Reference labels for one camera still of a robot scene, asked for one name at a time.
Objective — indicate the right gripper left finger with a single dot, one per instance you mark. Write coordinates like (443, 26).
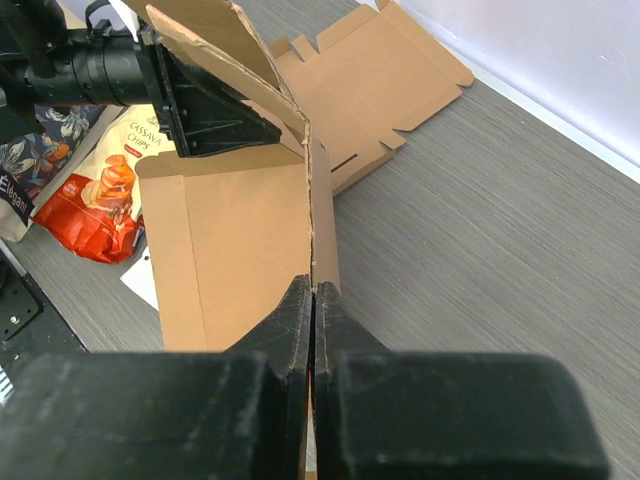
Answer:
(165, 400)

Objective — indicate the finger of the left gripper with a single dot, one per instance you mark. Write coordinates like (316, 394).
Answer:
(222, 117)

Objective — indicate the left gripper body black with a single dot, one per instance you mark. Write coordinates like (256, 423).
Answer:
(173, 96)

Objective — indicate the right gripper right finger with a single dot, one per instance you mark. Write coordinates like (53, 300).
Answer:
(385, 414)

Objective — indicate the large brown cardboard box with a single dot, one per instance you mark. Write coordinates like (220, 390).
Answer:
(241, 240)

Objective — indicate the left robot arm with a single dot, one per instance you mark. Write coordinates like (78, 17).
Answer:
(45, 63)

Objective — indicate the small flat cardboard box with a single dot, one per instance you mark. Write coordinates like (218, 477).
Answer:
(367, 79)

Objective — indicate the cassava chips bag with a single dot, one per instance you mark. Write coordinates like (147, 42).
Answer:
(96, 212)

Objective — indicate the beige canvas tote bag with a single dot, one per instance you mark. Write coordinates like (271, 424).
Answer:
(35, 165)

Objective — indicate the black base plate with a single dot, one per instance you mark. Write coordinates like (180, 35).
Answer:
(30, 324)

